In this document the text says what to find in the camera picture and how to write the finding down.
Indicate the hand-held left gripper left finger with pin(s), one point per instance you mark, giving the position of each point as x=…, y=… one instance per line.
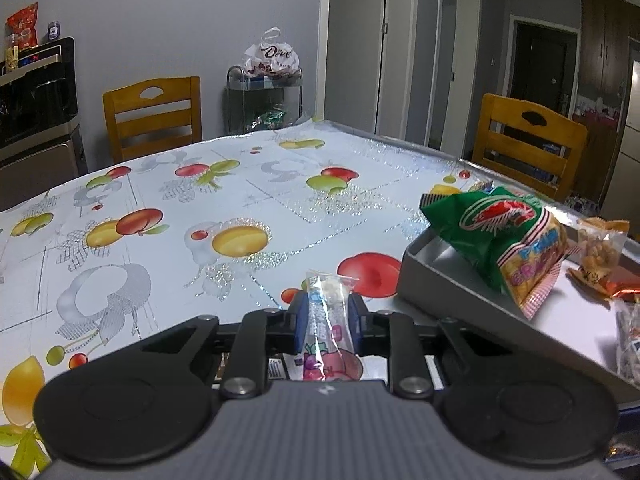
x=301, y=320

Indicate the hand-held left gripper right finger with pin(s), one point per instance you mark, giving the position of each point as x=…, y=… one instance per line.
x=354, y=320

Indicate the clear packet with pink print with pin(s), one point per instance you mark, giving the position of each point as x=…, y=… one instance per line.
x=325, y=340

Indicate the grey metal tray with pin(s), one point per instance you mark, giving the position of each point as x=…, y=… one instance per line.
x=575, y=330

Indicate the orange snack bar packet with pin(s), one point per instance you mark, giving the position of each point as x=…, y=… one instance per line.
x=622, y=290

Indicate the clear snack packet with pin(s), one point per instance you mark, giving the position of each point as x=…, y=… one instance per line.
x=630, y=340

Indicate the fruit-print tablecloth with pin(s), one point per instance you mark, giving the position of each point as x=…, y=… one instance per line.
x=250, y=185

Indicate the green cracker bag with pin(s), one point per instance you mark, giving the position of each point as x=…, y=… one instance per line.
x=495, y=245

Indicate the green packets in cart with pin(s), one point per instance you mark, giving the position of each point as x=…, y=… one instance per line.
x=270, y=120

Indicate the metal rolling cart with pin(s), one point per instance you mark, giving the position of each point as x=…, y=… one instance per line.
x=265, y=95

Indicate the wooden chair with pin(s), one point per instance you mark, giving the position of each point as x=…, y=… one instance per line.
x=525, y=140
x=150, y=120

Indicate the clear peanut packet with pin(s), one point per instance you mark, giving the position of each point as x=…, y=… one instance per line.
x=602, y=250

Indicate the white plastic bag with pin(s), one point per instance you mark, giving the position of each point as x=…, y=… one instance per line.
x=272, y=55

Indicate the white interior door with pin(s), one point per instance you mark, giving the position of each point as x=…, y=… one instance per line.
x=397, y=50

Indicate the dark entrance door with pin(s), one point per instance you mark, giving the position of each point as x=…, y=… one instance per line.
x=542, y=65

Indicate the grey refrigerator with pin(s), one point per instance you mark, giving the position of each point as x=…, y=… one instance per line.
x=627, y=150

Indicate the black water dispenser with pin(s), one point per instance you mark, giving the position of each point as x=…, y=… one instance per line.
x=35, y=110

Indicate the dark wooden cabinet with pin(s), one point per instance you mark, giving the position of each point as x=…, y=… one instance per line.
x=607, y=40

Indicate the small jar with lid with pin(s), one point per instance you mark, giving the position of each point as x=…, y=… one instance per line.
x=54, y=31

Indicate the small yellow packet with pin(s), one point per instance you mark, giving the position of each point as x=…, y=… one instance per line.
x=11, y=59

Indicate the red snack bag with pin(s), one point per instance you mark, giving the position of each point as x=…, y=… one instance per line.
x=24, y=22

